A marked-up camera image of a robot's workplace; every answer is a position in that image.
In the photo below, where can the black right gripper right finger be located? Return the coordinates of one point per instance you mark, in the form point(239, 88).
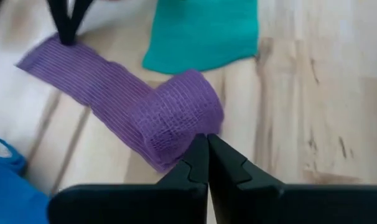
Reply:
point(285, 205)

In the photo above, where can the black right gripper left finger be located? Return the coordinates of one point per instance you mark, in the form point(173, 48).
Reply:
point(138, 202)

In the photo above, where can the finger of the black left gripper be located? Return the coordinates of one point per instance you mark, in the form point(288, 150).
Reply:
point(60, 18)
point(81, 14)

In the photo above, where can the purple elastic bandage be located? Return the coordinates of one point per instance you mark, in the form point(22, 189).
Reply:
point(129, 109)

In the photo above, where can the green elastic bandage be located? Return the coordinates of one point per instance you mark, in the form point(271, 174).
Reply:
point(204, 34)

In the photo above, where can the blue elastic bandage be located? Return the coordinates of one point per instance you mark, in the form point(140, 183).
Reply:
point(11, 193)

